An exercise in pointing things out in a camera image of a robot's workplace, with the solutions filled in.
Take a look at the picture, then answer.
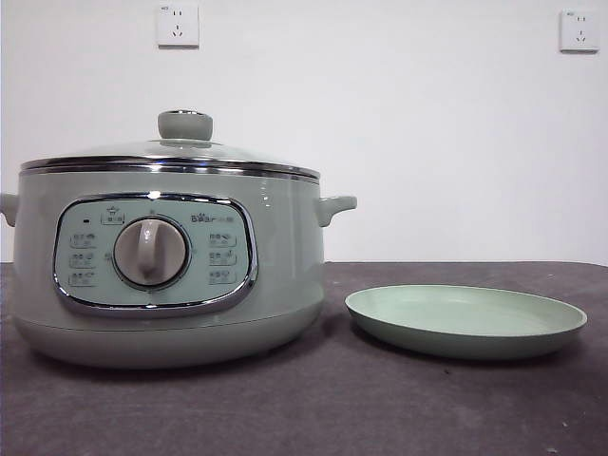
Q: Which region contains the pale green electric steamer pot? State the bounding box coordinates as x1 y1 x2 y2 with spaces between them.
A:
0 170 358 371

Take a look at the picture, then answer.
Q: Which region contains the pale green round plate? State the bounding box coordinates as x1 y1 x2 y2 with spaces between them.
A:
345 284 589 361

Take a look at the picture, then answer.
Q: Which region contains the white wall socket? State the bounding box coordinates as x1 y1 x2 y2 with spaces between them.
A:
559 9 600 54
157 3 200 49

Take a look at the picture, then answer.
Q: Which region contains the glass lid with green knob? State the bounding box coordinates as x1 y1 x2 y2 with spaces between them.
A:
21 109 320 182

